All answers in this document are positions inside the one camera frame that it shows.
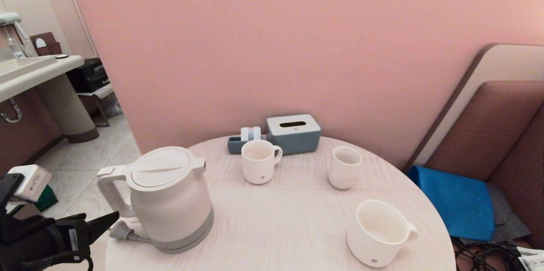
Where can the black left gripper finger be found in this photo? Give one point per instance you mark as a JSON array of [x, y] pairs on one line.
[[97, 232], [102, 219]]

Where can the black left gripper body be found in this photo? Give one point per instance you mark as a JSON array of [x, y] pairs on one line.
[[61, 237]]

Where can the white electric kettle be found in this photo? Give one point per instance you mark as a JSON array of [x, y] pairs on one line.
[[170, 203]]

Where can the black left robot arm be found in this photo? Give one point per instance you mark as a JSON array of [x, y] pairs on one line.
[[21, 249]]

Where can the green bag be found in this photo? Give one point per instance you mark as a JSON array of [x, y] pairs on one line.
[[49, 199]]

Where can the grey kettle base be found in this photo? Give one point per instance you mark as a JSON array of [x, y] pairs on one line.
[[178, 250]]

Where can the metal rack with white towel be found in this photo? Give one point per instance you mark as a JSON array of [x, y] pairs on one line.
[[97, 91]]

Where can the chrome drain pipe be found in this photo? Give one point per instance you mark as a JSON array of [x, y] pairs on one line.
[[17, 111]]

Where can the black box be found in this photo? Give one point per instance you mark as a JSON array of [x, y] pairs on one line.
[[87, 75]]

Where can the small grey tray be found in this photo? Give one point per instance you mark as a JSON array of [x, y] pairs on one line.
[[233, 145]]

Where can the white sink counter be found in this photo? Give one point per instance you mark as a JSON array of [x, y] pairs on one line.
[[38, 71]]

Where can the small white ribbed mug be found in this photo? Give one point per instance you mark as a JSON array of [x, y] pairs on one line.
[[257, 169]]

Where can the brown tissue holder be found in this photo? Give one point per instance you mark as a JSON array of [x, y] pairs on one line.
[[49, 48]]

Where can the clear glass bottle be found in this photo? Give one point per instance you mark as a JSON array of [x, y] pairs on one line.
[[17, 50]]

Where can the grey tissue box white lid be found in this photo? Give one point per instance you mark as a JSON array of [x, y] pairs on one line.
[[297, 139]]

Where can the white hair dryer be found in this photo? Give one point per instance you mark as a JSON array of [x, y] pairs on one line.
[[9, 18]]

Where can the white cup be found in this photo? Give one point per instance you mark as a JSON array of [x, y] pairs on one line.
[[342, 175]]

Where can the large white ribbed mug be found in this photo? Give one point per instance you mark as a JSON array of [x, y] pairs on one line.
[[369, 249]]

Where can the blue cloth bag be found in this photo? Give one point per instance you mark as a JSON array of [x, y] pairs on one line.
[[459, 203]]

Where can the grey seat cushion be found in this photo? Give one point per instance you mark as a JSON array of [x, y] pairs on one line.
[[505, 215]]

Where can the brown upholstered bench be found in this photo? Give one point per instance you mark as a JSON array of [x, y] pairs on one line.
[[501, 126]]

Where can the white printed paper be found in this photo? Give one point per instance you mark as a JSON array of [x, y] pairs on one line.
[[533, 260]]

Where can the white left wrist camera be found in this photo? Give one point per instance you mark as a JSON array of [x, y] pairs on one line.
[[32, 182]]

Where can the beige sink pedestal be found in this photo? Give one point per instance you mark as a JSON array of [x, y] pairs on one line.
[[68, 109]]

